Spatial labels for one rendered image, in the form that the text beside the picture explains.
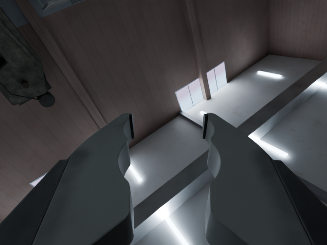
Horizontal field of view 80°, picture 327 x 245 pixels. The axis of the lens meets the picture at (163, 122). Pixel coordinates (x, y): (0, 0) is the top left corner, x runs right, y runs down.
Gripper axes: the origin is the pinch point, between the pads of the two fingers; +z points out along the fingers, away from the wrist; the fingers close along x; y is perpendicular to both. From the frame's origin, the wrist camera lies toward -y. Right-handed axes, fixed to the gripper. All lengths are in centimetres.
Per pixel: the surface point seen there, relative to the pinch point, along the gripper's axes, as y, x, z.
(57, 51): 131, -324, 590
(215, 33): 144, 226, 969
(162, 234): 563, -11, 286
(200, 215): 527, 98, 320
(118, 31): 97, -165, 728
